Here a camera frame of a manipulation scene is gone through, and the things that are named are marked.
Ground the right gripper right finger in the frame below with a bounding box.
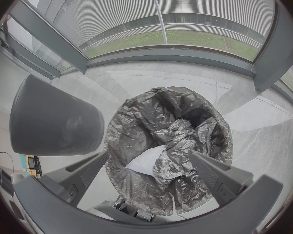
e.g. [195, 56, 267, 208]
[188, 150, 253, 203]

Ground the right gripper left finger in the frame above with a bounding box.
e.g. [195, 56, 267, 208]
[40, 151, 109, 207]

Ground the black plastic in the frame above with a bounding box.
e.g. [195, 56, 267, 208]
[152, 118, 205, 192]

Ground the white paper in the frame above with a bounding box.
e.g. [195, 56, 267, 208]
[125, 146, 167, 176]

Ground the black plastic bag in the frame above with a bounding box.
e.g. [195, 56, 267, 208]
[105, 86, 234, 216]

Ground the dark grey round chair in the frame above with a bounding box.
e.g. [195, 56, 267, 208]
[9, 74, 105, 156]

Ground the window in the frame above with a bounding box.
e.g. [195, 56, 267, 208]
[0, 0, 293, 92]

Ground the black cable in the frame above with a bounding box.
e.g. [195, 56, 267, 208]
[0, 152, 15, 172]

